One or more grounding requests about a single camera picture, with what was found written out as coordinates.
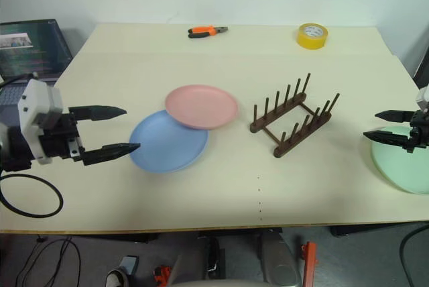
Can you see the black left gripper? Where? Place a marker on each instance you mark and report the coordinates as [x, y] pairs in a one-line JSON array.
[[55, 139]]

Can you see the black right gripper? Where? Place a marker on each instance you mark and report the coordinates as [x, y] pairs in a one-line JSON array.
[[419, 131]]

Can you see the green plate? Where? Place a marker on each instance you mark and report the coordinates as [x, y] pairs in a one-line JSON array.
[[399, 169]]

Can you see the pink plate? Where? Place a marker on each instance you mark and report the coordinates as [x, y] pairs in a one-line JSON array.
[[201, 106]]

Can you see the brown wooden dish rack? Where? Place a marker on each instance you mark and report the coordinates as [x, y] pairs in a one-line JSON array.
[[290, 129]]

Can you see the blue plate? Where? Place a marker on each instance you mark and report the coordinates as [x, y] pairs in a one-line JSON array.
[[167, 147]]

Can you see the dark laptop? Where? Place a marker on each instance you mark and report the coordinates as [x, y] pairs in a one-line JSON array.
[[30, 52]]

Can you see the yellow tape roll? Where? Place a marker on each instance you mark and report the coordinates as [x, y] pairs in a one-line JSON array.
[[312, 37]]

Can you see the grey foot pedal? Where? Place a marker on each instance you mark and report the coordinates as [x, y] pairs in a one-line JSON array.
[[129, 263]]

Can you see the orange black pliers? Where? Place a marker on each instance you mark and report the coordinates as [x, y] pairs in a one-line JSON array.
[[204, 31]]

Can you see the white shoe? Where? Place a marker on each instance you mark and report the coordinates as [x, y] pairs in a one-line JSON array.
[[115, 278]]

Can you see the orange black floor tool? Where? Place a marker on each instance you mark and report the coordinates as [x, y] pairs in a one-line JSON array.
[[162, 273]]

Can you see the black upright bar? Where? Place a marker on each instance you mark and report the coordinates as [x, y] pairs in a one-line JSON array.
[[214, 257]]

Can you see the grey rounded cover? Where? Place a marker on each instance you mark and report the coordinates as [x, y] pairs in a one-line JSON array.
[[278, 260]]

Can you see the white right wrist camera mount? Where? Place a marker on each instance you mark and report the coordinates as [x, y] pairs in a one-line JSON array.
[[424, 97]]

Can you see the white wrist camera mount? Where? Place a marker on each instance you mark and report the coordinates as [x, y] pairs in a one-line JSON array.
[[424, 97], [31, 109]]

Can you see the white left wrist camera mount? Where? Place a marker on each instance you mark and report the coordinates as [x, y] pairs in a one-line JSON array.
[[31, 109]]

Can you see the black table frame beam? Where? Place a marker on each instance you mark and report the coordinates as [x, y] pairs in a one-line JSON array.
[[368, 230]]

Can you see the orange metal post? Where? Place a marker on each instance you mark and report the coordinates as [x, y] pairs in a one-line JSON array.
[[310, 263]]

